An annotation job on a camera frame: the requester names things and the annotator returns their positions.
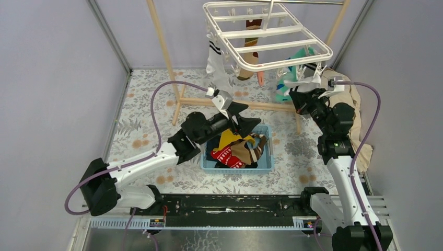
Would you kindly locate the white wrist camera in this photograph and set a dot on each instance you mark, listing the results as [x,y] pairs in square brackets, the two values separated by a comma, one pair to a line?
[334,87]
[221,99]

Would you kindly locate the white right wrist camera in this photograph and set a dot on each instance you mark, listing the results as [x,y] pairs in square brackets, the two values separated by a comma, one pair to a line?
[334,87]

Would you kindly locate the yellow sock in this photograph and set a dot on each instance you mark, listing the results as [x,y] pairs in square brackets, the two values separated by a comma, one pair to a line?
[228,138]

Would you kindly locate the red white dotted sock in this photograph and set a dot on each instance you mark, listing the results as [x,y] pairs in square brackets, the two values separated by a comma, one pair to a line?
[225,159]

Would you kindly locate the white black striped sock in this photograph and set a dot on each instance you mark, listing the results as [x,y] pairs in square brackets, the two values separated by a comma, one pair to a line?
[215,67]

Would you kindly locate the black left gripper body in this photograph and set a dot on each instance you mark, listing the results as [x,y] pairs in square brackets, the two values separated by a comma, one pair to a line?
[234,126]

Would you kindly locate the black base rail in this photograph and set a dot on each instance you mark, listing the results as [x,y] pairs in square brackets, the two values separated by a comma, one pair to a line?
[234,210]

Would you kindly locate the white plastic clip hanger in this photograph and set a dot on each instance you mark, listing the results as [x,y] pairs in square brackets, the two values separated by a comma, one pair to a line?
[277,20]

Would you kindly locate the wooden drying rack frame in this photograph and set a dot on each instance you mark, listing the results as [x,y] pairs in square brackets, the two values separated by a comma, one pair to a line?
[179,87]

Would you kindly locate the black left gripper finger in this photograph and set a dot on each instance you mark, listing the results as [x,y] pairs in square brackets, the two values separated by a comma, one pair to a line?
[235,108]
[246,125]

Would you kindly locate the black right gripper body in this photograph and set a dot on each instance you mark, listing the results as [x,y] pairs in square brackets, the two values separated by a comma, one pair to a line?
[313,101]

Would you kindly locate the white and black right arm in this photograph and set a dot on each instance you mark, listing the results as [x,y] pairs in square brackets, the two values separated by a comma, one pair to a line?
[354,225]

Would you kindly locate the brown tan sock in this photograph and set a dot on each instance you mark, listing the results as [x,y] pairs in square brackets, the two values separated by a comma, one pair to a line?
[241,150]

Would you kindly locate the floral table mat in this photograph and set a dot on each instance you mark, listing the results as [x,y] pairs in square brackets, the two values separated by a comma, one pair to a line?
[146,113]

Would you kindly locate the teal patterned sock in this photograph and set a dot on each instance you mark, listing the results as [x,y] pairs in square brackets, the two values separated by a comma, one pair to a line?
[291,74]

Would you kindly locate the brown white striped sock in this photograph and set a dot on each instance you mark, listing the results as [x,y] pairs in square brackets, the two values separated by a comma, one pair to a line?
[256,152]

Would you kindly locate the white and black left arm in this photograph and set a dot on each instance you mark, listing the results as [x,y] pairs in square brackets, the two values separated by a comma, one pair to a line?
[105,186]

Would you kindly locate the light blue plastic basket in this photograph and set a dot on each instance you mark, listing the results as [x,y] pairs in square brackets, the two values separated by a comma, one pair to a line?
[265,163]

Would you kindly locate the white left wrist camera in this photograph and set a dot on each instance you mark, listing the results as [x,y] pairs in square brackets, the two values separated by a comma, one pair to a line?
[221,99]

